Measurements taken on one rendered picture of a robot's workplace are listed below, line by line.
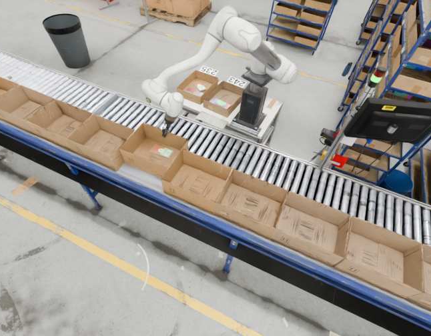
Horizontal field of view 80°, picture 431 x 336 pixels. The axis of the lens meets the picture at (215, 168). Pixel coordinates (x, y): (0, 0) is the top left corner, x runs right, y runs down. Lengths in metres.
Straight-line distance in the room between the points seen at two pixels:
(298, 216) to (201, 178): 0.72
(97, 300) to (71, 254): 0.51
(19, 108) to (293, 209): 2.43
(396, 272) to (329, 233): 0.42
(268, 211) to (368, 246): 0.65
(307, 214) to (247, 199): 0.42
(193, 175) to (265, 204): 0.55
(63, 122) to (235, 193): 1.56
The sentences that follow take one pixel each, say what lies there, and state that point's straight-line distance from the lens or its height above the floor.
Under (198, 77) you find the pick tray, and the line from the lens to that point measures 3.01.
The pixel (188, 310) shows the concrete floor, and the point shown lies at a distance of 2.45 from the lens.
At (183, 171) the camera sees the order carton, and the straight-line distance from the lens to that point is 1.91.
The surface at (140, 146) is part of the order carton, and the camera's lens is 2.11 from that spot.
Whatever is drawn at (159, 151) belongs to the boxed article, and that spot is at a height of 0.91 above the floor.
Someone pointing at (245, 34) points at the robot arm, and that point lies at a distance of 1.52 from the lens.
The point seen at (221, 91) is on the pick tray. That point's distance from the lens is 2.84.
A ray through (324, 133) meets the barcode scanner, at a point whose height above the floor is 1.08.
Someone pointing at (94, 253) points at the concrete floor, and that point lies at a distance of 2.75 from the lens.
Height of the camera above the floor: 2.43
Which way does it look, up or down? 53 degrees down
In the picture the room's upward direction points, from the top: 4 degrees clockwise
